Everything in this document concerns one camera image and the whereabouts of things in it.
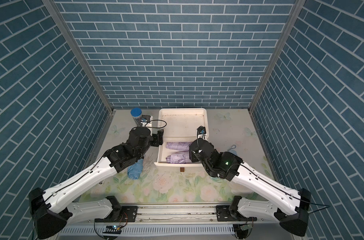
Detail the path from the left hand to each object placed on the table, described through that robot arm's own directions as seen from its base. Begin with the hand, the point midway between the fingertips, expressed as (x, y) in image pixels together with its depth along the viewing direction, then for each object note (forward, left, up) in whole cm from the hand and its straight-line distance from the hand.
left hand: (161, 130), depth 74 cm
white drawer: (-6, 0, -12) cm, 13 cm away
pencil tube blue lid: (+20, +19, -9) cm, 29 cm away
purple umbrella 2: (-11, -11, -7) cm, 17 cm away
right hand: (-8, -17, -3) cm, 19 cm away
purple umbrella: (-5, -9, -6) cm, 12 cm away
